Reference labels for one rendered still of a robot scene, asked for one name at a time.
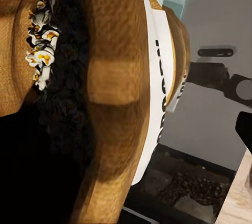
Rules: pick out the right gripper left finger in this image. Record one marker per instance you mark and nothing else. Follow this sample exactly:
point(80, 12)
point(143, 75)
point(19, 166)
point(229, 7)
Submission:
point(13, 128)

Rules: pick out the popcorn bag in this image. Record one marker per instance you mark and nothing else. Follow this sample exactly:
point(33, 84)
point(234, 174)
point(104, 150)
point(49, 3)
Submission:
point(129, 80)

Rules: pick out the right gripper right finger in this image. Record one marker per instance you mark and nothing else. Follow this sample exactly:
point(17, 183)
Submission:
point(244, 128)

